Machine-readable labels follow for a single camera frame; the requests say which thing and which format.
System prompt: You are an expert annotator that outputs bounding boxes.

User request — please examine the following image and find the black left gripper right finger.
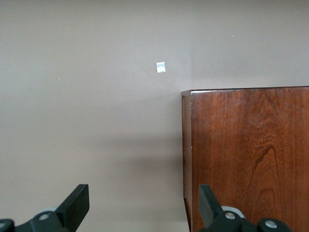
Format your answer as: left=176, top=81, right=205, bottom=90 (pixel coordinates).
left=198, top=184, right=293, bottom=232

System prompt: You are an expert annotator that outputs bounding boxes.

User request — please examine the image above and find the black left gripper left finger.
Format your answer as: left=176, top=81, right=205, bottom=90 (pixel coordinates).
left=0, top=184, right=90, bottom=232

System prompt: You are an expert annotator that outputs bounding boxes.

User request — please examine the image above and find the dark brown wooden cabinet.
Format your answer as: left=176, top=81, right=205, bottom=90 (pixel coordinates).
left=181, top=86, right=309, bottom=232

